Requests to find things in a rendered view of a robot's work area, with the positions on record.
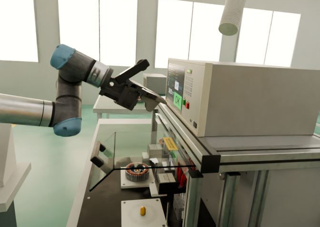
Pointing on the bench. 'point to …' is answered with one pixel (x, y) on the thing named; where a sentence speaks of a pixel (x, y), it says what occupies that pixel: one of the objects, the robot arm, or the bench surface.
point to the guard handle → (97, 154)
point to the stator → (135, 176)
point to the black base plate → (101, 204)
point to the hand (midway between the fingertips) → (164, 100)
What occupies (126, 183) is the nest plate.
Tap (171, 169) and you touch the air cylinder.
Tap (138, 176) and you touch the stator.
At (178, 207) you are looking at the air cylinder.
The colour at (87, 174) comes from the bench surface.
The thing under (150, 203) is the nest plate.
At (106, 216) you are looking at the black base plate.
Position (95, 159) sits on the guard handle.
